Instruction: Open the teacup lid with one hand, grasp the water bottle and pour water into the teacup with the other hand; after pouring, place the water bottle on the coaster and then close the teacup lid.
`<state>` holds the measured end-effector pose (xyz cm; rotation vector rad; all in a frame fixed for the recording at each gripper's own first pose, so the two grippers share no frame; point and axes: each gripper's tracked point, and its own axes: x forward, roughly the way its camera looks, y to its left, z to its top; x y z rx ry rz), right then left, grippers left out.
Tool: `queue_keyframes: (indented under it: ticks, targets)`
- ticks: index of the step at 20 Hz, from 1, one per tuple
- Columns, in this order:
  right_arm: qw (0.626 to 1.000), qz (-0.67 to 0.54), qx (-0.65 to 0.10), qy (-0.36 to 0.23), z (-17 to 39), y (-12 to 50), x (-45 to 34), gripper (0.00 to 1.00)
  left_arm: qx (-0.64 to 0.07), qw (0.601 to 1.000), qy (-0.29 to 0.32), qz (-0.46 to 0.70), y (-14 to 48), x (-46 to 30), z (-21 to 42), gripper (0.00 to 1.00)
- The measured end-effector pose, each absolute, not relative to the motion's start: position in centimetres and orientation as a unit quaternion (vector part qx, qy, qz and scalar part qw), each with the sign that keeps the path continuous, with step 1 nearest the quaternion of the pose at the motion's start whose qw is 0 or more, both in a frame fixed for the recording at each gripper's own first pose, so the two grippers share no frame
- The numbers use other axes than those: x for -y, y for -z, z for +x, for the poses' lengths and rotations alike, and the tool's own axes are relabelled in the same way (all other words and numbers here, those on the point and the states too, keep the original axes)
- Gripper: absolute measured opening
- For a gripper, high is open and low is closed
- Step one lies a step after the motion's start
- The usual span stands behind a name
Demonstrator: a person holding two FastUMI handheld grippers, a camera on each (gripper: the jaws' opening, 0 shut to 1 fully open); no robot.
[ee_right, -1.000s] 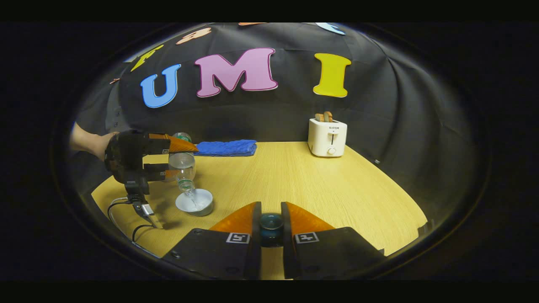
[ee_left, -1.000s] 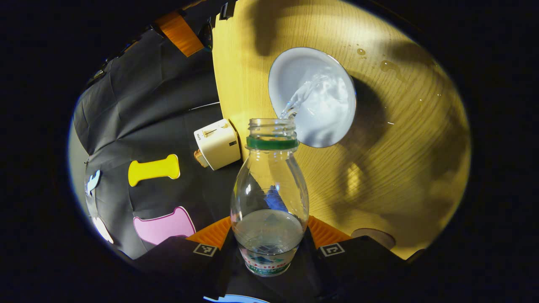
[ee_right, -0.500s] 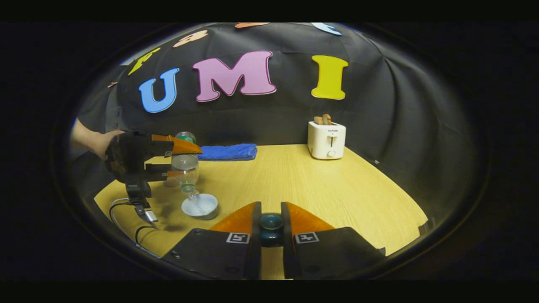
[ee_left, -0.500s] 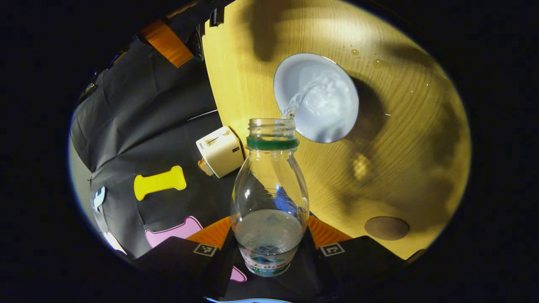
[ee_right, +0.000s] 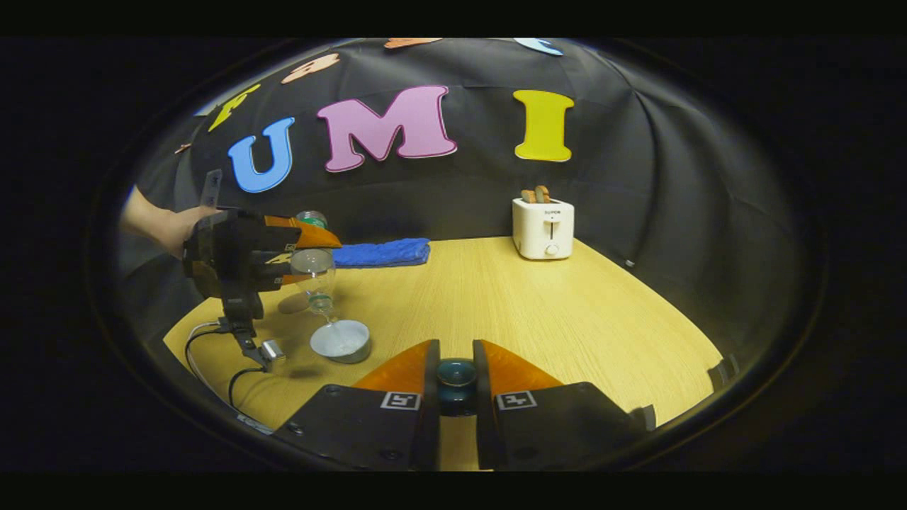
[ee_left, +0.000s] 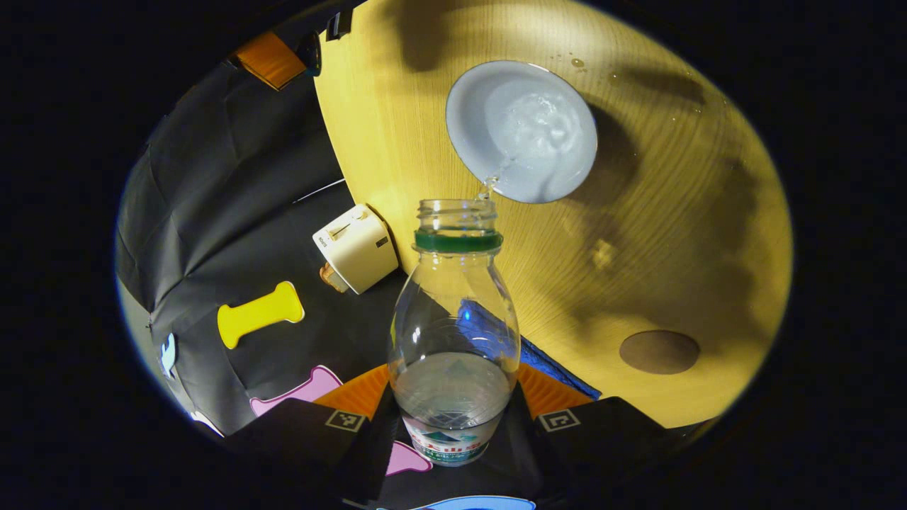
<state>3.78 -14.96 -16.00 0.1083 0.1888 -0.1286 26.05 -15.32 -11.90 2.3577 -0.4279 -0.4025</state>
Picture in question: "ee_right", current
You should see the black backdrop cloth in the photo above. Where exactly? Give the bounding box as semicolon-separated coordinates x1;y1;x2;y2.
120;39;801;369

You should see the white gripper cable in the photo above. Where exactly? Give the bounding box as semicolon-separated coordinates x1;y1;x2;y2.
184;320;238;410

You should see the blue folded towel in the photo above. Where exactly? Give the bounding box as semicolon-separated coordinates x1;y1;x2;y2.
332;238;432;268

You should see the clear plastic water bottle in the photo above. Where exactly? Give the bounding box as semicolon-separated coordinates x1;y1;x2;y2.
289;210;337;319

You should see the ceramic teacup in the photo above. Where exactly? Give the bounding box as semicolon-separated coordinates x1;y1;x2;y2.
310;319;371;365

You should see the white toaster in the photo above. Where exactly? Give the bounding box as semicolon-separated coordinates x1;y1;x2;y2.
512;197;575;261

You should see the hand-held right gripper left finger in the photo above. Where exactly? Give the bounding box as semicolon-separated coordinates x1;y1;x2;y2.
273;339;441;472

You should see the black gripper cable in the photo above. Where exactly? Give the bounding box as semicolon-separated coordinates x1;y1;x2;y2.
227;366;267;409

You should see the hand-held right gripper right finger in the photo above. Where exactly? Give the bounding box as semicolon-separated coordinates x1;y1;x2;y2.
473;339;647;472

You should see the teal teacup lid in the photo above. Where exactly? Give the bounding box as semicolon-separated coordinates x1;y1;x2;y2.
436;358;478;417

